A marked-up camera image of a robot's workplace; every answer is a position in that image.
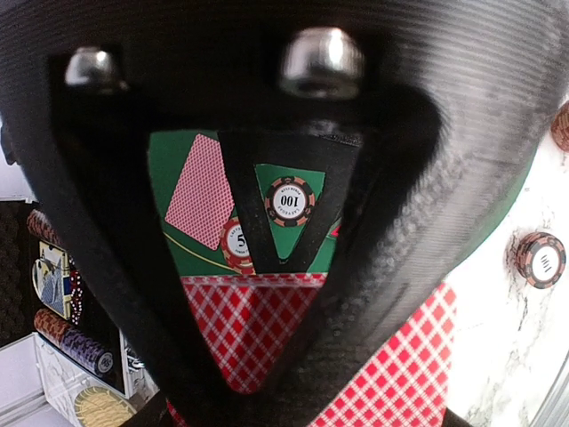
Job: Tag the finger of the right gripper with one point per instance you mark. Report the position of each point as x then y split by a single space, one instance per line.
83 85
446 100

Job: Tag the red poker chip stack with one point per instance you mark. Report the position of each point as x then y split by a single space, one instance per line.
560 128

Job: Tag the aluminium poker chip case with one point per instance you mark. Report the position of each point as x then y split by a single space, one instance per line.
19 304

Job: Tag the woven bamboo tray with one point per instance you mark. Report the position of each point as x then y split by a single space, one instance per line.
100 407

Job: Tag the dark red chip row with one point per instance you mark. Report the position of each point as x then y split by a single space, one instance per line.
39 226

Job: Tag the red playing card deck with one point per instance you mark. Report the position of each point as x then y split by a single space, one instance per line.
355 347

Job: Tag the red chips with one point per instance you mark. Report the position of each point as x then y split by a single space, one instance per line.
235 249

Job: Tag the round green poker mat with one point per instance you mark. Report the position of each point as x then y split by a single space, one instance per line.
253 161

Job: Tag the dark brown poker chip stack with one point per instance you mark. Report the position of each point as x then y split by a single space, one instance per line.
540 259

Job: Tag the red purple chip row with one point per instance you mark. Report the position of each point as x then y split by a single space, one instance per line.
84 350

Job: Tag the red card seat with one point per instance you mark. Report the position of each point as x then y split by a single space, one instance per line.
201 202

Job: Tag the blue card deck in case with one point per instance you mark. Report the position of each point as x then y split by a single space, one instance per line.
51 279

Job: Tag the red dice row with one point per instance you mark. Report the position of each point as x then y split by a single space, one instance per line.
76 296

